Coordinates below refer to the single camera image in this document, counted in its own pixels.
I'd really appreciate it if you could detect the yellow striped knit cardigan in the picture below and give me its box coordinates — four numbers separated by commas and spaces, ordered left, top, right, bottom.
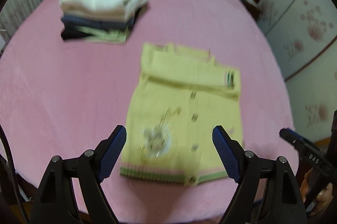
120, 43, 243, 186

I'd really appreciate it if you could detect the person's right hand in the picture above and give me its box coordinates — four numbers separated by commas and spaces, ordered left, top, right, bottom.
300, 168, 334, 210

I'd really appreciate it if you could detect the light green folded garment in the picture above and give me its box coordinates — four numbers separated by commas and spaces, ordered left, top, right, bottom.
75, 26, 131, 44

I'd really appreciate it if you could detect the black folded garment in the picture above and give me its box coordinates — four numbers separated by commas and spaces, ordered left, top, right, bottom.
60, 28, 91, 41

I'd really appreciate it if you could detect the floral sliding wardrobe door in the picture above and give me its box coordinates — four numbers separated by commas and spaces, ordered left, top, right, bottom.
258, 0, 336, 142

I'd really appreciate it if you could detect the dark wooden nightstand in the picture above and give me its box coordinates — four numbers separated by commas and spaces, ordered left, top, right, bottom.
240, 0, 261, 21

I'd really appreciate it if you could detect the blue grey folded garment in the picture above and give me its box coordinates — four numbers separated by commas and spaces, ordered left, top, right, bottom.
60, 6, 146, 30

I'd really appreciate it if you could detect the pale pleated curtain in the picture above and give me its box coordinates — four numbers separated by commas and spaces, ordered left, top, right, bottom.
1, 0, 42, 43

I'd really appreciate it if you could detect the black cable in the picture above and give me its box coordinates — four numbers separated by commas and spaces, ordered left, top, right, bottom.
0, 125, 30, 224

